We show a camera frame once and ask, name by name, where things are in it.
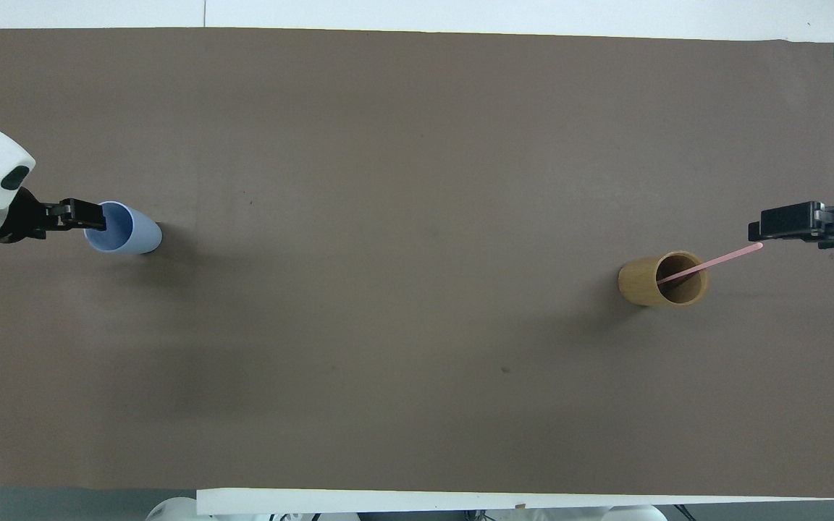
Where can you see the blue cup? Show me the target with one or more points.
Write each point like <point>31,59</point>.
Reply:
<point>143,237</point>

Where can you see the pink chopstick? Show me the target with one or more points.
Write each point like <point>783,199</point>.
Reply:
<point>728,256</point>

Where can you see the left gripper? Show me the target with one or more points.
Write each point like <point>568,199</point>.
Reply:
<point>24,221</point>

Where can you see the wooden cup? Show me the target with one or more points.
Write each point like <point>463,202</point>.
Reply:
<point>638,284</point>

